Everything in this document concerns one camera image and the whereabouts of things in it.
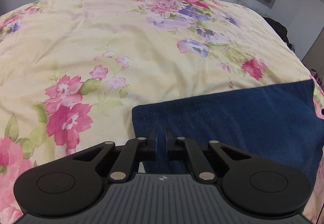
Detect blue denim jeans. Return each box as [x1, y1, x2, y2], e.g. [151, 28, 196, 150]
[132, 80, 323, 183]

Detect floral yellow bed quilt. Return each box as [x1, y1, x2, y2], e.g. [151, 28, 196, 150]
[1, 0, 311, 223]

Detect dark clothes pile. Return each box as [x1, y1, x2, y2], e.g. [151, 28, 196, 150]
[263, 17, 295, 52]

